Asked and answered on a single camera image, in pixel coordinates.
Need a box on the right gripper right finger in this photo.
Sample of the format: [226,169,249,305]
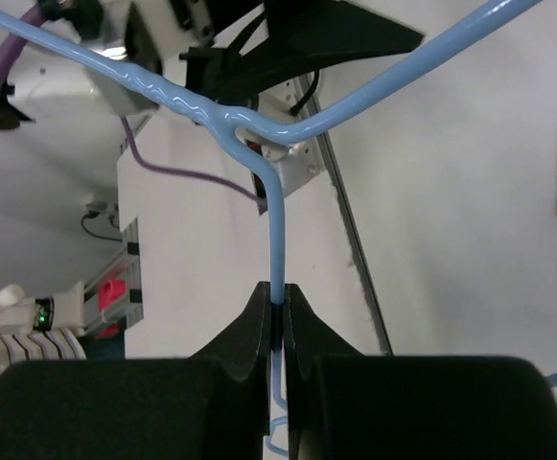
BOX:
[282,284,557,459]

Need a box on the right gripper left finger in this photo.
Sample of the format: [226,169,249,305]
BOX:
[0,283,271,459]

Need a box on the light blue wire hanger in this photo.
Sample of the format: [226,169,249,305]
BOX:
[0,0,557,456]

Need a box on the red plastic part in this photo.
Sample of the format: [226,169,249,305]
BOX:
[97,279,128,339]

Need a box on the striped sleeve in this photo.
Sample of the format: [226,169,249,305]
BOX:
[0,330,86,375]

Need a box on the white teleoperation handle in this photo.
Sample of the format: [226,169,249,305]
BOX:
[0,282,84,336]

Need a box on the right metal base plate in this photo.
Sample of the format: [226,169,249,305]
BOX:
[236,79,325,197]

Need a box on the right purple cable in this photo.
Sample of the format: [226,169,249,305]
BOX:
[0,0,269,212]

